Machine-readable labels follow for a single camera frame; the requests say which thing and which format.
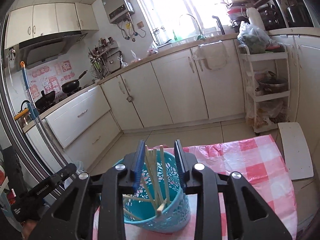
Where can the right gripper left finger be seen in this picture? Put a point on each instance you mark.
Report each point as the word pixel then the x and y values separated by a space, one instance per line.
pixel 72 214

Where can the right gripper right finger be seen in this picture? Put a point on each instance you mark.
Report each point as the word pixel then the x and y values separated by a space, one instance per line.
pixel 248 215

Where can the person's left hand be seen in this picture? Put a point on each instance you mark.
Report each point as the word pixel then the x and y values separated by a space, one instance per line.
pixel 27 228

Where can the teal perforated plastic basket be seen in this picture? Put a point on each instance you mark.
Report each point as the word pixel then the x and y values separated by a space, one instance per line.
pixel 175 216

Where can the red white checkered tablecloth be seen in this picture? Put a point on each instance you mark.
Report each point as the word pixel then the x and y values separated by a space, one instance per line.
pixel 259 160

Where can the white board leaning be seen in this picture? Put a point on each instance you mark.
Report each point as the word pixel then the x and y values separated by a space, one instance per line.
pixel 296 151

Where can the black frying pan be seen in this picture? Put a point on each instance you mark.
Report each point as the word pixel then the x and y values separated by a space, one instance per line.
pixel 72 85

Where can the black wok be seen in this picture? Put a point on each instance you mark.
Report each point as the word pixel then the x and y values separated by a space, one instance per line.
pixel 45 100

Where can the steel pot on cart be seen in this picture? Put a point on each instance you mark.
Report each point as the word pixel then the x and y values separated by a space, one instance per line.
pixel 270 84

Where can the white rolling shelf cart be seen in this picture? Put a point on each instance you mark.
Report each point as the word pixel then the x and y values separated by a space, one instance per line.
pixel 264 111

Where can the green vegetables plastic bag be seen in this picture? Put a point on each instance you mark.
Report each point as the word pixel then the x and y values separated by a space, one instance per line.
pixel 253 37

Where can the black range hood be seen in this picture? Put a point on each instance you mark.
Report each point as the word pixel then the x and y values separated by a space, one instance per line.
pixel 42 49

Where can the black faucet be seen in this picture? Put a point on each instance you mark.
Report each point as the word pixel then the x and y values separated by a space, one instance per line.
pixel 219 24

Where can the white thermos jug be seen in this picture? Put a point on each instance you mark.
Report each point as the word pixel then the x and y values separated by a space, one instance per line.
pixel 255 18

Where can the steel kettle orange handle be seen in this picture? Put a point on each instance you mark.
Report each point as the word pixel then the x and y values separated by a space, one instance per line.
pixel 23 117

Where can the blue handled mop pole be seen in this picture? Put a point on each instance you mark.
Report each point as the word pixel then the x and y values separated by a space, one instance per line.
pixel 39 123

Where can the utensil rack on wall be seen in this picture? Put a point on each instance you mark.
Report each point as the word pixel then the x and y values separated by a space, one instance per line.
pixel 105 58

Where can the grey wall water heater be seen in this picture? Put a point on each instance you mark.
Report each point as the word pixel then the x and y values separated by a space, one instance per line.
pixel 117 10

